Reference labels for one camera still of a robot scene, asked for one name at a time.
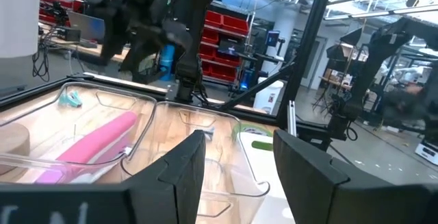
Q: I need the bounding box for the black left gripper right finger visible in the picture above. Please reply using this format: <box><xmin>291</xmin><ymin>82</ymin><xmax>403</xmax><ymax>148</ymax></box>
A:
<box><xmin>273</xmin><ymin>129</ymin><xmax>377</xmax><ymax>224</ymax></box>

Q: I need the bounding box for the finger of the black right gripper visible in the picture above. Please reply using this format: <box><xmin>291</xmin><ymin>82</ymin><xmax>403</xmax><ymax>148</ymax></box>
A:
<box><xmin>118</xmin><ymin>23</ymin><xmax>193</xmax><ymax>82</ymax></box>
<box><xmin>98</xmin><ymin>10</ymin><xmax>130</xmax><ymax>66</ymax></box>

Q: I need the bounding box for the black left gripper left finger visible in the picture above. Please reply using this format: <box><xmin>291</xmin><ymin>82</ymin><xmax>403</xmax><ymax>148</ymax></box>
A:
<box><xmin>123</xmin><ymin>129</ymin><xmax>207</xmax><ymax>224</ymax></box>

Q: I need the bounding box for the pink stapler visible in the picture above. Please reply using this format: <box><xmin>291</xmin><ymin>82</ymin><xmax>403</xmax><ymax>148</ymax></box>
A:
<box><xmin>34</xmin><ymin>110</ymin><xmax>138</xmax><ymax>184</ymax></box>

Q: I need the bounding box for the blue cylinder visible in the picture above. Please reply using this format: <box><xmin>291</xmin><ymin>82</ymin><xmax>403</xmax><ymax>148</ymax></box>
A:
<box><xmin>158</xmin><ymin>43</ymin><xmax>177</xmax><ymax>82</ymax></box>

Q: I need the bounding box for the wooden workbench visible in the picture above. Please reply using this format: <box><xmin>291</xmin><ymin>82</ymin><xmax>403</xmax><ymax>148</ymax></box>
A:
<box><xmin>37</xmin><ymin>21</ymin><xmax>133</xmax><ymax>64</ymax></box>

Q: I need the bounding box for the grey laptop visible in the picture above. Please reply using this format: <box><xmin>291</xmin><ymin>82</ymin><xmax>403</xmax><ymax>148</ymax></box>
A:
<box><xmin>66</xmin><ymin>10</ymin><xmax>106</xmax><ymax>44</ymax></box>

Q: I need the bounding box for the white tray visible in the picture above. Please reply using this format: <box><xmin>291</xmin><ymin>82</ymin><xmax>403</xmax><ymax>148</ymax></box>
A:
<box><xmin>238</xmin><ymin>131</ymin><xmax>297</xmax><ymax>224</ymax></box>

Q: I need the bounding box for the clear plastic bin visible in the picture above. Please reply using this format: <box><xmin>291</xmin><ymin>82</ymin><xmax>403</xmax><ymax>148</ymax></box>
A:
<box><xmin>120</xmin><ymin>101</ymin><xmax>271</xmax><ymax>224</ymax></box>
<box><xmin>0</xmin><ymin>82</ymin><xmax>158</xmax><ymax>184</ymax></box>

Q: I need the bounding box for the silver aluminium bar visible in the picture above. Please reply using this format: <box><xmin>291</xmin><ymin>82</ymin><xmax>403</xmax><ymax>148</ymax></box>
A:
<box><xmin>287</xmin><ymin>99</ymin><xmax>298</xmax><ymax>138</ymax></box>

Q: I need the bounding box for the red storage bin shelf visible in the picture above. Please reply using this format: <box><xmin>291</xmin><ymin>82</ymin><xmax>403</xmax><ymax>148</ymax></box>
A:
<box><xmin>199</xmin><ymin>10</ymin><xmax>250</xmax><ymax>84</ymax></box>
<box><xmin>38</xmin><ymin>0</ymin><xmax>83</xmax><ymax>27</ymax></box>

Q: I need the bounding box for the white trash can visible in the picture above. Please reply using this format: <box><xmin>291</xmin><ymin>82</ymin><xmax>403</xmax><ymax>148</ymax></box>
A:
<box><xmin>252</xmin><ymin>77</ymin><xmax>285</xmax><ymax>116</ymax></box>

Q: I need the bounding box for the small monitor screen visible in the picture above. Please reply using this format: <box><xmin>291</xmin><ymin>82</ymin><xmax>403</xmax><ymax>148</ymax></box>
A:
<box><xmin>265</xmin><ymin>29</ymin><xmax>282</xmax><ymax>49</ymax></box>

